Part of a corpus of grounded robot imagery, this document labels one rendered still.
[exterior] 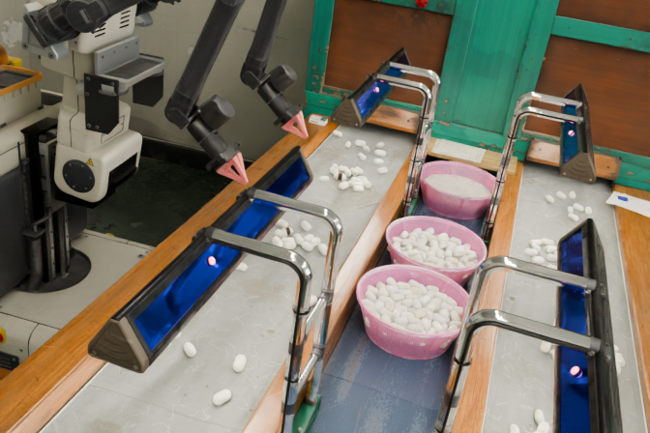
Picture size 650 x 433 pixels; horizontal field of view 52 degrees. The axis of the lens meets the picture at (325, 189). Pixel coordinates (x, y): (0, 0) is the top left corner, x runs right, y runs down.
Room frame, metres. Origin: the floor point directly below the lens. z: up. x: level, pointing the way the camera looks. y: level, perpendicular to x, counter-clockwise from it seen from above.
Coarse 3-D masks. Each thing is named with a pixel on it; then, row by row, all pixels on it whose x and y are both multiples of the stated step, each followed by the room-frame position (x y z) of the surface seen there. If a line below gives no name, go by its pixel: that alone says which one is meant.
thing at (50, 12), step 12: (60, 0) 1.57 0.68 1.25; (36, 12) 1.56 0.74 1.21; (48, 12) 1.55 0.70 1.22; (60, 12) 1.54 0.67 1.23; (36, 24) 1.53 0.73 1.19; (48, 24) 1.53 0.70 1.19; (60, 24) 1.54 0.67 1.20; (36, 36) 1.52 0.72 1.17; (48, 36) 1.54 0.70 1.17; (60, 36) 1.55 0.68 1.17; (72, 36) 1.61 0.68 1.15
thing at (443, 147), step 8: (440, 144) 2.19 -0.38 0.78; (448, 144) 2.21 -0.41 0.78; (456, 144) 2.22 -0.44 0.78; (440, 152) 2.12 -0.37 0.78; (448, 152) 2.13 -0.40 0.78; (456, 152) 2.14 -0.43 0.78; (464, 152) 2.15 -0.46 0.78; (472, 152) 2.16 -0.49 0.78; (480, 152) 2.17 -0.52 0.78; (472, 160) 2.08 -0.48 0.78; (480, 160) 2.09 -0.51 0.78
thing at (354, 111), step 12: (396, 60) 2.01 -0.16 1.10; (408, 60) 2.13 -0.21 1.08; (384, 72) 1.86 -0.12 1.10; (396, 72) 1.96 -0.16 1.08; (372, 84) 1.73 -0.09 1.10; (384, 84) 1.82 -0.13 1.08; (360, 96) 1.61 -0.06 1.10; (372, 96) 1.70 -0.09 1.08; (384, 96) 1.78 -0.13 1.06; (348, 108) 1.55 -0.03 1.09; (360, 108) 1.58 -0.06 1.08; (372, 108) 1.66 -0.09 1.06; (336, 120) 1.56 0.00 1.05; (348, 120) 1.55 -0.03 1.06; (360, 120) 1.55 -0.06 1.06
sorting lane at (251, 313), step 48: (336, 144) 2.16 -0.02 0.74; (384, 144) 2.22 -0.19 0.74; (336, 192) 1.78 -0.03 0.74; (384, 192) 1.82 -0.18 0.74; (240, 288) 1.23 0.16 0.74; (288, 288) 1.26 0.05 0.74; (192, 336) 1.04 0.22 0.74; (240, 336) 1.06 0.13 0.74; (288, 336) 1.09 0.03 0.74; (96, 384) 0.88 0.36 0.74; (144, 384) 0.90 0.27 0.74; (192, 384) 0.92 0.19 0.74; (240, 384) 0.93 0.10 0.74; (48, 432) 0.76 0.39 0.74; (96, 432) 0.78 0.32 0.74; (144, 432) 0.79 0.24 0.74; (192, 432) 0.81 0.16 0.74; (240, 432) 0.82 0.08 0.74
